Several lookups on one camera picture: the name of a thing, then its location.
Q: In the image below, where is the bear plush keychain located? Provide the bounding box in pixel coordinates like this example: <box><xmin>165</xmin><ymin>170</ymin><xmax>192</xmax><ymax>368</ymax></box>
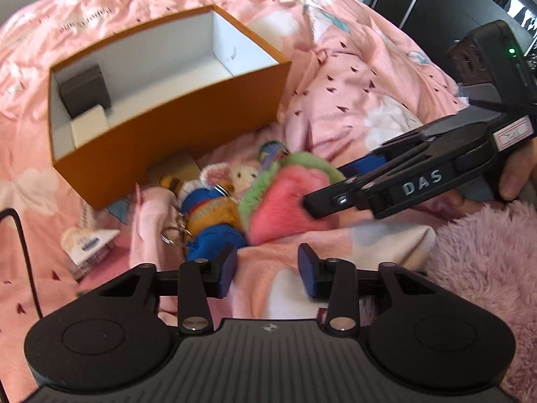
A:
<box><xmin>159</xmin><ymin>175</ymin><xmax>248</xmax><ymax>263</ymax></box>

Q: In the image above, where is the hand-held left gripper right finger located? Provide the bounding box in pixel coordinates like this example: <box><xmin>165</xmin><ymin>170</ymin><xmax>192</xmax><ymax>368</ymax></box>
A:
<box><xmin>298</xmin><ymin>243</ymin><xmax>445</xmax><ymax>333</ymax></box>

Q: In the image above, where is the pink printed duvet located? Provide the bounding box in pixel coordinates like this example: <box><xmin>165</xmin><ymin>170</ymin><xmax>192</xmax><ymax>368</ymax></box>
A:
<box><xmin>0</xmin><ymin>0</ymin><xmax>537</xmax><ymax>345</ymax></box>

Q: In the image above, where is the black cable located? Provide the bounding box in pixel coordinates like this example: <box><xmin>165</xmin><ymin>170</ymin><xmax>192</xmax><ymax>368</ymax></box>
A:
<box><xmin>0</xmin><ymin>208</ymin><xmax>45</xmax><ymax>320</ymax></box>

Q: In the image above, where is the white cosmetic tube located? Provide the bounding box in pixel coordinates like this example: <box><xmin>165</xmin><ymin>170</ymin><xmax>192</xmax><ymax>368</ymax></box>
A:
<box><xmin>61</xmin><ymin>224</ymin><xmax>120</xmax><ymax>280</ymax></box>

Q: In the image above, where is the kraft cardboard small box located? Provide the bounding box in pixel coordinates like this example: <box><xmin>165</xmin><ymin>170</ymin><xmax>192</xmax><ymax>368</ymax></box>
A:
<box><xmin>145</xmin><ymin>151</ymin><xmax>202</xmax><ymax>187</ymax></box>

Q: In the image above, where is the pink fluffy pompom keychain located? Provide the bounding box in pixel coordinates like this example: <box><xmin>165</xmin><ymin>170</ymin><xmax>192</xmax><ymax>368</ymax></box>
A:
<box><xmin>238</xmin><ymin>151</ymin><xmax>349</xmax><ymax>246</ymax></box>

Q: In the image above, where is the person's right hand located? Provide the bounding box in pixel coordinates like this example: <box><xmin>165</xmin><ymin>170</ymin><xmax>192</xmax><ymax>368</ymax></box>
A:
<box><xmin>436</xmin><ymin>136</ymin><xmax>537</xmax><ymax>219</ymax></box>

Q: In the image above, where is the orange cardboard box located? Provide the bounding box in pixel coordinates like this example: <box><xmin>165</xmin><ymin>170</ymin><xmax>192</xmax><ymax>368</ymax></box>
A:
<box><xmin>49</xmin><ymin>4</ymin><xmax>292</xmax><ymax>211</ymax></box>

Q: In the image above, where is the white crochet bunny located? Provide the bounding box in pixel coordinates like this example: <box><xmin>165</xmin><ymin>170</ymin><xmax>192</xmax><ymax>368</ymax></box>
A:
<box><xmin>200</xmin><ymin>162</ymin><xmax>269</xmax><ymax>198</ymax></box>

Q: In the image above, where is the black wardrobe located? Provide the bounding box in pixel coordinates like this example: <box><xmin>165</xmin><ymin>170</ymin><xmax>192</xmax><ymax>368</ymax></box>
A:
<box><xmin>363</xmin><ymin>0</ymin><xmax>537</xmax><ymax>72</ymax></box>

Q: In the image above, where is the purple round trinket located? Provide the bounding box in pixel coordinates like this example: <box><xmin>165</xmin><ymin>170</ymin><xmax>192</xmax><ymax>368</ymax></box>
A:
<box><xmin>258</xmin><ymin>140</ymin><xmax>290</xmax><ymax>169</ymax></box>

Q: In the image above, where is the dark grey small box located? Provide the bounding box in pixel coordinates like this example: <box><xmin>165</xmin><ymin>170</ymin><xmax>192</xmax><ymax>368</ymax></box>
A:
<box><xmin>59</xmin><ymin>64</ymin><xmax>112</xmax><ymax>119</ymax></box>

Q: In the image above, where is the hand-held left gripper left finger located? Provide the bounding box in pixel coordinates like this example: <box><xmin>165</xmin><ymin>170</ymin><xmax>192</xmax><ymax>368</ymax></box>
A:
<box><xmin>90</xmin><ymin>244</ymin><xmax>239</xmax><ymax>335</ymax></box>

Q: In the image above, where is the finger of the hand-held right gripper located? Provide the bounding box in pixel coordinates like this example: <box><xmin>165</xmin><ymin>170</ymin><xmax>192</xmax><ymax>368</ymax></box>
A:
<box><xmin>303</xmin><ymin>142</ymin><xmax>456</xmax><ymax>220</ymax></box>
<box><xmin>342</xmin><ymin>132</ymin><xmax>429</xmax><ymax>179</ymax></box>

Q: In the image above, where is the pink fluffy blanket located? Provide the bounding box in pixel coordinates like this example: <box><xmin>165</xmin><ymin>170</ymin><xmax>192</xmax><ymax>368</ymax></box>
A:
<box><xmin>424</xmin><ymin>201</ymin><xmax>537</xmax><ymax>403</ymax></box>

